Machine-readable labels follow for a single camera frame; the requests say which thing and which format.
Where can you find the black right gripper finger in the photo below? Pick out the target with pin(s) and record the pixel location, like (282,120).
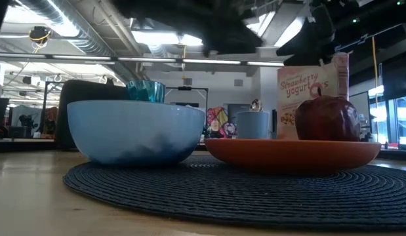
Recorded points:
(311,59)
(297,44)

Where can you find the dark red apple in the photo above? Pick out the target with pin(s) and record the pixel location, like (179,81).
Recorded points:
(327,119)

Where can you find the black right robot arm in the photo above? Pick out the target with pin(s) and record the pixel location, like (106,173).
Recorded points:
(370,14)

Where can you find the strawberry yogurt cereal box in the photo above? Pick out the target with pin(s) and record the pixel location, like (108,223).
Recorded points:
(296,86)

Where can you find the metal spoon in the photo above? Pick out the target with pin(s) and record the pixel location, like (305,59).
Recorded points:
(256,105)

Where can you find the light blue mug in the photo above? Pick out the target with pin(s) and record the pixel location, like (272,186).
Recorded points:
(252,126)

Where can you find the colourful snack packet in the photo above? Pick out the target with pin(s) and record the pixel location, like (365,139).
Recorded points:
(217,121)

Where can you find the orange plate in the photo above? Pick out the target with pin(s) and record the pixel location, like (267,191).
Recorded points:
(288,155)

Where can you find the teal faceted glass cup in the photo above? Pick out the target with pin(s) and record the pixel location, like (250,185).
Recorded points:
(145,91)

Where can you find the light blue ceramic bowl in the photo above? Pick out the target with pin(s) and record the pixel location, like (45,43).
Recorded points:
(133,131)

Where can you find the long ceiling light strip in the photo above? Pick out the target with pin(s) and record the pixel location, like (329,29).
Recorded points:
(91,57)

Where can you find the large black rounded chair back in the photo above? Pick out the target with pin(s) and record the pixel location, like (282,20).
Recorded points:
(88,93)

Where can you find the navy woven round placemat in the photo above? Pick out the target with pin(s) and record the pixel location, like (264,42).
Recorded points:
(222,196)

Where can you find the grey wall vent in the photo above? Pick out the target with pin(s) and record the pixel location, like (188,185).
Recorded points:
(238,82)

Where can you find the black metal frame stand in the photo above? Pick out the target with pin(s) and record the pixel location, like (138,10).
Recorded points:
(186,88)

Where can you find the silver ceiling ventilation duct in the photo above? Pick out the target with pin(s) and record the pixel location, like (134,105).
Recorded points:
(88,42)

